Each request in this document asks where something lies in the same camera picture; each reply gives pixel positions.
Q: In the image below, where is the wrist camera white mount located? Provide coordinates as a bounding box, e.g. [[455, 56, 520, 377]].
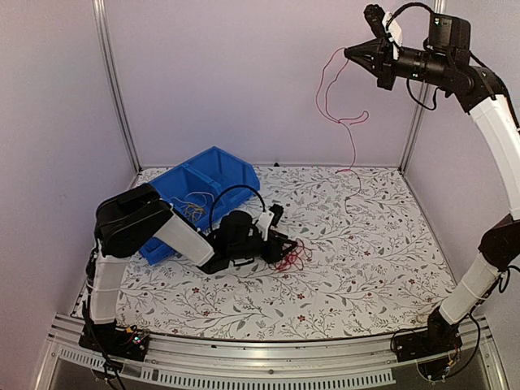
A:
[[255, 204, 284, 241], [363, 4, 403, 60]]

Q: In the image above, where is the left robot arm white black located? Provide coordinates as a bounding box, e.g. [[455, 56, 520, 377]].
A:
[[82, 184, 298, 353]]

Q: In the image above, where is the aluminium front rail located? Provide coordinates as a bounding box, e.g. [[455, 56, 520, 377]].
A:
[[32, 314, 513, 389]]

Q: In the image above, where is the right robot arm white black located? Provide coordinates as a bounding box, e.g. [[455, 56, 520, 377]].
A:
[[344, 2, 519, 354]]

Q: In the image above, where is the aluminium frame post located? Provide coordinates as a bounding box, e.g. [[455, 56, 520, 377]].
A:
[[92, 0, 142, 174], [399, 0, 447, 171]]

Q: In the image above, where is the yellow cable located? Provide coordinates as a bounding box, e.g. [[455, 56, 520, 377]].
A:
[[182, 202, 206, 224], [170, 190, 216, 224]]

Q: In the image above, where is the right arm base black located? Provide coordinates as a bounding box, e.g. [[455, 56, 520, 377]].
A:
[[390, 310, 462, 382]]

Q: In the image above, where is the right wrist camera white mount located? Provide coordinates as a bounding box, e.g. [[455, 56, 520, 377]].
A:
[[363, 4, 403, 60]]

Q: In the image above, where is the floral patterned table mat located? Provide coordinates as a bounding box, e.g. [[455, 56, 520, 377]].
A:
[[111, 167, 454, 340]]

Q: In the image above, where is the right aluminium frame post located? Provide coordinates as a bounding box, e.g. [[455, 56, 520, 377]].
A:
[[399, 0, 447, 171]]

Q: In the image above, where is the left aluminium frame post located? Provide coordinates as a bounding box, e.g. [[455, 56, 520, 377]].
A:
[[92, 0, 142, 174]]

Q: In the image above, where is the blue three-compartment plastic bin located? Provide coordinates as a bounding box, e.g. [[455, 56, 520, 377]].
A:
[[137, 145, 261, 267]]

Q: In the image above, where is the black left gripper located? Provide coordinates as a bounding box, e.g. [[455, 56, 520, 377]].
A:
[[229, 230, 297, 265]]

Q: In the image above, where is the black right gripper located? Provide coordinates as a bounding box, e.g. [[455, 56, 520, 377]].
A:
[[346, 37, 453, 89]]

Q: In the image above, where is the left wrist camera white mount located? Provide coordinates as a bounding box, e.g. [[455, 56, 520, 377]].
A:
[[255, 204, 284, 241]]

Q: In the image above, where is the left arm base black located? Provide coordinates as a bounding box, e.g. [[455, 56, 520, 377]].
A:
[[79, 302, 150, 362]]

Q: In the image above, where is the red cable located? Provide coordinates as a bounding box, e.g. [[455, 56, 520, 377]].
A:
[[270, 239, 314, 273], [314, 46, 371, 204]]

